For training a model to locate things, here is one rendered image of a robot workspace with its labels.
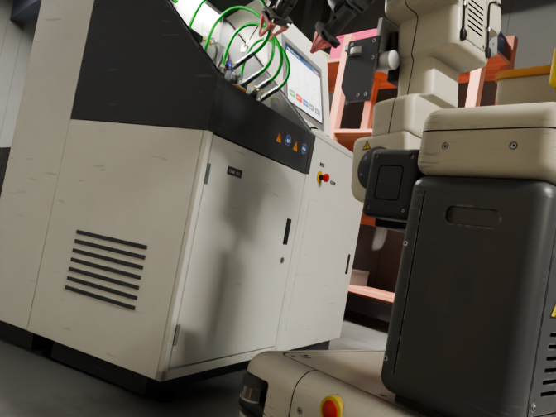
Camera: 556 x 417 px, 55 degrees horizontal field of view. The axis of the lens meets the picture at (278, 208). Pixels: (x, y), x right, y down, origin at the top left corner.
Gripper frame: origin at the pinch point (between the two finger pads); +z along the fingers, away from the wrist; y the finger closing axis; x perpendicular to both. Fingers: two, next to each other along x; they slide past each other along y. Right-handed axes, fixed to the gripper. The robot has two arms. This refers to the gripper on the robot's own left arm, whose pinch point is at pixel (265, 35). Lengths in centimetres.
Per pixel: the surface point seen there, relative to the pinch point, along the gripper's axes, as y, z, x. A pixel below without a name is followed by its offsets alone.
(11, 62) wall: -162, 394, -500
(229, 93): 30.8, 6.4, 27.8
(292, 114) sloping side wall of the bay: -25.5, 24.2, 12.1
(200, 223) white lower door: 41, 34, 54
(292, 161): -11.6, 28.7, 34.2
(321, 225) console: -42, 55, 48
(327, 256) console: -51, 68, 56
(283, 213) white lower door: -8, 43, 47
